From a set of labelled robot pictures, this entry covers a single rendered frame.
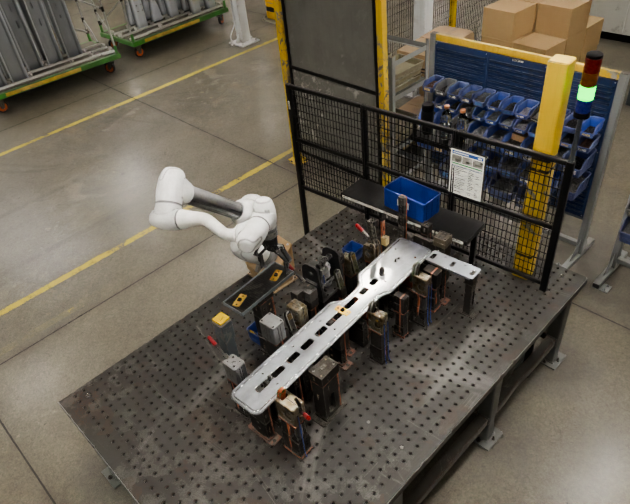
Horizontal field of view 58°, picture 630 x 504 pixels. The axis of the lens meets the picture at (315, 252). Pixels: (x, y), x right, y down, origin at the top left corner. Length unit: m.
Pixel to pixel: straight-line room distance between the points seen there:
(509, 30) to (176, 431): 5.32
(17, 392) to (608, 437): 3.82
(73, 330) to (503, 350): 3.17
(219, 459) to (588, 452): 2.09
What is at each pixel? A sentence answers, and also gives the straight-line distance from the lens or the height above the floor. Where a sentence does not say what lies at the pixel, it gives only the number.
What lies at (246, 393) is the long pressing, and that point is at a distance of 2.64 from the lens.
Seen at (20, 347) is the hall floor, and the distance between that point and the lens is 4.88.
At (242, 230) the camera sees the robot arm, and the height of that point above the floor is 1.58.
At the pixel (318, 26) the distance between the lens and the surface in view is 5.15.
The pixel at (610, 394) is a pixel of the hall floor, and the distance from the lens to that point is 4.06.
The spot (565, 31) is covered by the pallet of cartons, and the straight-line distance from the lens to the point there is 6.94.
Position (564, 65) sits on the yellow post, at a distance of 2.90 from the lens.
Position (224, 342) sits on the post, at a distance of 2.81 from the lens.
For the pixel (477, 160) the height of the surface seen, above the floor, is 1.41.
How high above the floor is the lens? 3.06
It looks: 39 degrees down
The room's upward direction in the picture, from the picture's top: 7 degrees counter-clockwise
